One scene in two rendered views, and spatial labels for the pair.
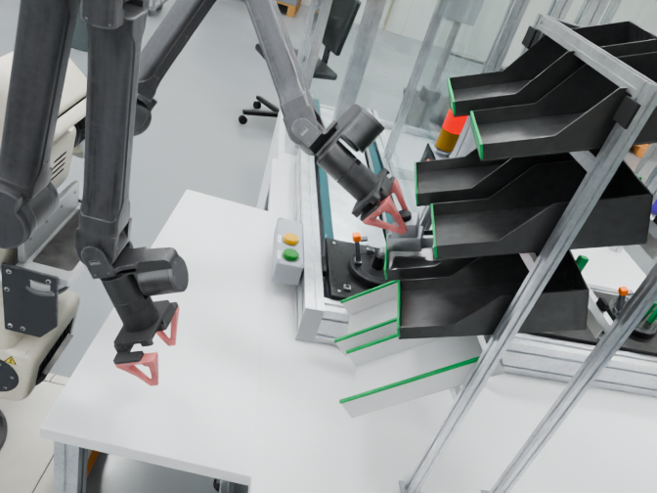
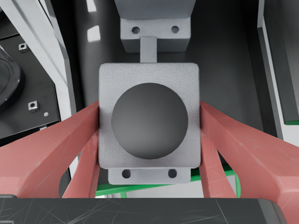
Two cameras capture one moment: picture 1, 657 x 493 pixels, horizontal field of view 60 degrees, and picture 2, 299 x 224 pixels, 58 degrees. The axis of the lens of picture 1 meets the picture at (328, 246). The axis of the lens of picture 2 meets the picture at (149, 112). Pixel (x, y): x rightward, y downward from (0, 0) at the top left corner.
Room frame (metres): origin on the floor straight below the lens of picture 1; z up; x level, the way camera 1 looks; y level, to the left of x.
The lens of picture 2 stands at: (0.92, -0.06, 1.38)
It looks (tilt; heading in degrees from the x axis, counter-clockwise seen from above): 61 degrees down; 275
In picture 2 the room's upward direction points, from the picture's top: 11 degrees counter-clockwise
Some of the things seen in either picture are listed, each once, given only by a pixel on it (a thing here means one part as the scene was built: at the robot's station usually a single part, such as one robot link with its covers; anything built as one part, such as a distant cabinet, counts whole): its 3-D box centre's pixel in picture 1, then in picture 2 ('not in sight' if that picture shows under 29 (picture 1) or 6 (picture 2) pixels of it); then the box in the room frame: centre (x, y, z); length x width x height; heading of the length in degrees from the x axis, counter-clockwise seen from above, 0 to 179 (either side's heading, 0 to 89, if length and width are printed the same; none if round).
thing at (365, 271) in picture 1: (375, 269); not in sight; (1.19, -0.13, 0.98); 0.14 x 0.14 x 0.02
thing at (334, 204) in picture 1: (364, 229); not in sight; (1.49, -0.09, 0.91); 0.84 x 0.28 x 0.10; 13
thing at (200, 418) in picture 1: (275, 315); not in sight; (1.06, 0.07, 0.84); 0.90 x 0.70 x 0.03; 6
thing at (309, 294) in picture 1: (308, 220); not in sight; (1.42, 0.08, 0.91); 0.89 x 0.06 x 0.11; 13
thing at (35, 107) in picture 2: not in sight; (34, 106); (1.15, -0.32, 0.98); 0.02 x 0.02 x 0.01; 13
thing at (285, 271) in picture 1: (287, 249); not in sight; (1.22, 0.10, 0.93); 0.21 x 0.07 x 0.06; 13
